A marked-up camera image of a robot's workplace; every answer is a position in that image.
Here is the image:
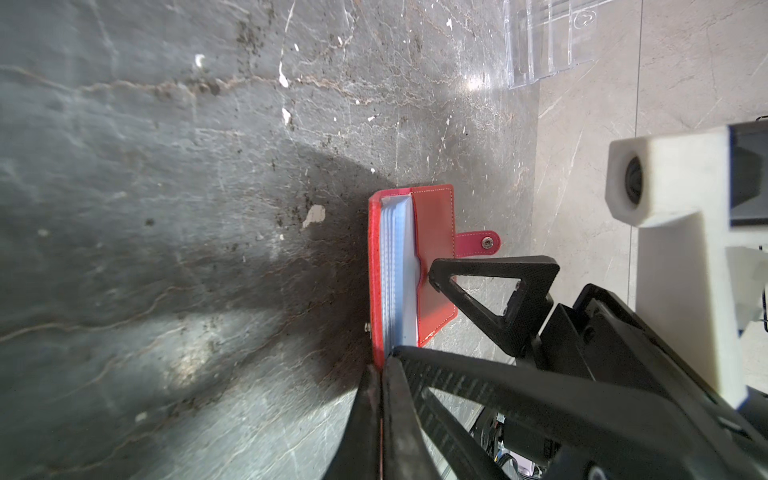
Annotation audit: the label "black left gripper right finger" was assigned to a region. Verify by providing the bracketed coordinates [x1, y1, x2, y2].
[391, 346, 766, 479]

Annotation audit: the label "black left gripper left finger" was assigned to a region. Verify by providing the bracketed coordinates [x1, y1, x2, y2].
[323, 365, 382, 479]

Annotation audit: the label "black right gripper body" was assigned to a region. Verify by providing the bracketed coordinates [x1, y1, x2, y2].
[518, 284, 767, 456]

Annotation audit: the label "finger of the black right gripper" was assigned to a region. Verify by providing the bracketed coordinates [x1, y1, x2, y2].
[429, 255, 560, 357]

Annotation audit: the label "red leather card holder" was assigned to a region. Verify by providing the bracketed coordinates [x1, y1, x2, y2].
[368, 184, 502, 370]

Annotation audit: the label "white plastic card sleeves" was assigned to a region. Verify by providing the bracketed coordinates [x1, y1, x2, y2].
[379, 195, 421, 355]

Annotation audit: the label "clear acrylic tiered card stand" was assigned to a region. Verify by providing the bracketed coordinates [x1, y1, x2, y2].
[502, 0, 608, 90]

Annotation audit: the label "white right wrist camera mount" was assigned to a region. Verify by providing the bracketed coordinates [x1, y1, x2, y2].
[605, 120, 767, 408]

